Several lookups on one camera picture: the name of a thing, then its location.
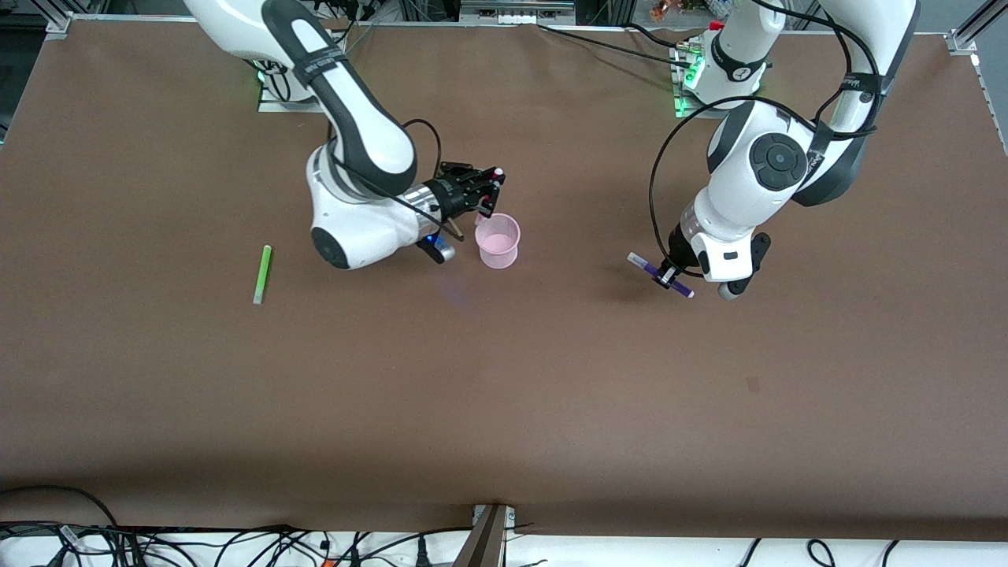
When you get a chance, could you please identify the pink highlighter pen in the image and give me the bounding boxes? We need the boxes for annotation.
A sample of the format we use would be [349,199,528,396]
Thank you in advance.
[474,166,506,230]

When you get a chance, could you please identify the purple highlighter pen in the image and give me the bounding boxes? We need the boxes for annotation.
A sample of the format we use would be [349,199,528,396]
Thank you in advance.
[627,251,696,299]

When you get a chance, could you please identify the pink plastic cup holder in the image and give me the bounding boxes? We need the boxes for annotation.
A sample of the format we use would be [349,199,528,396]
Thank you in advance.
[474,213,522,270]

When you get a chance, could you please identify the silver power strip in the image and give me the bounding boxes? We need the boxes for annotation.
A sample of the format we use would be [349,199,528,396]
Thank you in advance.
[459,0,577,27]

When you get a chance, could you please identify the green highlighter pen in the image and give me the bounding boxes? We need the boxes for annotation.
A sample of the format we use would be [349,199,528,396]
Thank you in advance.
[252,244,273,306]

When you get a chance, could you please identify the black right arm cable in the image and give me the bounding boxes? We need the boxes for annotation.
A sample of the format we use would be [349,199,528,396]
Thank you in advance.
[327,118,467,241]

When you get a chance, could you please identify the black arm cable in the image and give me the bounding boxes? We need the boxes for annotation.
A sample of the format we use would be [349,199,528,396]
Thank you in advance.
[327,118,467,241]
[648,0,884,278]

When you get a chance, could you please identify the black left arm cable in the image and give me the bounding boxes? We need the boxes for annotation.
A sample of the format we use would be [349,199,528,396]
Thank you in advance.
[648,0,884,278]

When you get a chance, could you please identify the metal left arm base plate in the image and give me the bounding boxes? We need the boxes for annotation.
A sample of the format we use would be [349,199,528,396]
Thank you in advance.
[673,46,729,121]

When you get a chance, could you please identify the black cable across table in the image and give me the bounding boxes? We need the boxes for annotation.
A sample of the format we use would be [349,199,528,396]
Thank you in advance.
[537,23,703,69]

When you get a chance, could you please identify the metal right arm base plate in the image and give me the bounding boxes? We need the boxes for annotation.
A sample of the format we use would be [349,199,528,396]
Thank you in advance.
[258,69,320,114]

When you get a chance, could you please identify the metal table edge bracket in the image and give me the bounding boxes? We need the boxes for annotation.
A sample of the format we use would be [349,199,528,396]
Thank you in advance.
[453,503,517,567]

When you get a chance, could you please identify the black looping floor cable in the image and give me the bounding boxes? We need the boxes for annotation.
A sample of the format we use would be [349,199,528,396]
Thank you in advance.
[0,485,120,552]

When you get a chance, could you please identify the tangled black cable bundle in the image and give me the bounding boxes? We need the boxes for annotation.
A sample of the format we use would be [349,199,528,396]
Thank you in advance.
[0,520,475,567]

